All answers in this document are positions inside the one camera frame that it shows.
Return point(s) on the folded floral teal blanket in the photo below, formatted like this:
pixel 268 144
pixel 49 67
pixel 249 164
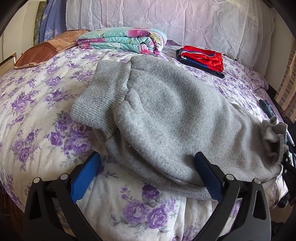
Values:
pixel 133 39

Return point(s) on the beige checked curtain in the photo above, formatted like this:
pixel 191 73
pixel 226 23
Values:
pixel 285 95

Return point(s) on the blue denim jeans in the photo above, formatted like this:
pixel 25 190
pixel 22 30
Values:
pixel 267 108

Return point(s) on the brown quilted pillow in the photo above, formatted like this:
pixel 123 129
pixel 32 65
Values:
pixel 40 53

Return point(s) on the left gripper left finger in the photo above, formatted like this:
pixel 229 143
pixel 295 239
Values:
pixel 41 221

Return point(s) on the purple floral pillowcase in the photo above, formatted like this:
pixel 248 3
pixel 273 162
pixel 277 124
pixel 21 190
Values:
pixel 254 79

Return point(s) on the purple floral bedspread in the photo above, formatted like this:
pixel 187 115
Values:
pixel 39 138

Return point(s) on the folded red shorts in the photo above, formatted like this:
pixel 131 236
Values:
pixel 206 58

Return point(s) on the white lace covered bedding pile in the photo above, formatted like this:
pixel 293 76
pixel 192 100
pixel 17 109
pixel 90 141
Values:
pixel 242 30

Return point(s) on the grey sweatpants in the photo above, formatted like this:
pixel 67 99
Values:
pixel 153 117

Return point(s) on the folded dark clothes stack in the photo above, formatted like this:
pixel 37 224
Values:
pixel 188 63

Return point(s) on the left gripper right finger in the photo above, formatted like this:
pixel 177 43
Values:
pixel 252 221

